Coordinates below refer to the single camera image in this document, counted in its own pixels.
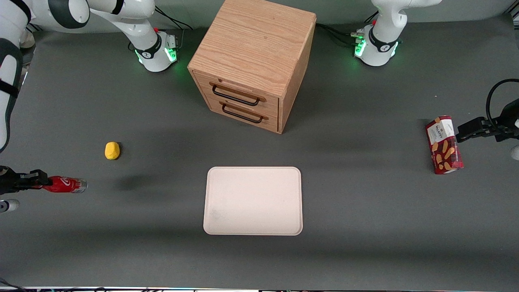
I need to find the red coke bottle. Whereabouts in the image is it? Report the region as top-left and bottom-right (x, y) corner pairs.
(42, 176), (88, 194)

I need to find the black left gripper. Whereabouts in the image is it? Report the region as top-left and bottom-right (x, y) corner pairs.
(457, 99), (519, 143)

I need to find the yellow lemon-shaped object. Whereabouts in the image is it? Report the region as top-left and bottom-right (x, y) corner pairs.
(105, 141), (121, 161)

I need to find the wooden drawer front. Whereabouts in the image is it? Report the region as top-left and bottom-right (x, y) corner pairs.
(193, 70), (281, 118)
(207, 95), (280, 133)

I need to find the cream rectangular plastic tray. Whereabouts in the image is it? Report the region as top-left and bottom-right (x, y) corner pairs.
(203, 166), (303, 236)

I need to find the black right arm base cable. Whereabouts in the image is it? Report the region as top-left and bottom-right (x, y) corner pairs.
(155, 6), (193, 31)

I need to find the wooden two-drawer cabinet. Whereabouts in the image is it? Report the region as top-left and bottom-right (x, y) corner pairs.
(187, 0), (317, 134)

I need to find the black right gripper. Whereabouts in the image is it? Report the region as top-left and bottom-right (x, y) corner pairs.
(0, 165), (51, 196)

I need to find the black left arm base cable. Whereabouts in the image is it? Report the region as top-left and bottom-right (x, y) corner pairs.
(315, 22), (365, 46)

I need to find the black left gripper cable loop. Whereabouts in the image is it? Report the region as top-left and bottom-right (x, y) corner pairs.
(486, 79), (519, 126)

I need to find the black wire drawer handle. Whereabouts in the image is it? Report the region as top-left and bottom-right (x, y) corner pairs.
(219, 101), (269, 124)
(210, 81), (267, 107)

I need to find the white background equipment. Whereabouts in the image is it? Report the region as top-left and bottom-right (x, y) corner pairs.
(19, 28), (35, 50)

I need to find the red tartan shortbread cookie box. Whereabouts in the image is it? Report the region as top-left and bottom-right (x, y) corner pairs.
(425, 115), (464, 175)

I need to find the black arm base cable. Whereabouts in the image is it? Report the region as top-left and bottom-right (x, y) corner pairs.
(155, 6), (193, 31)
(315, 22), (365, 46)

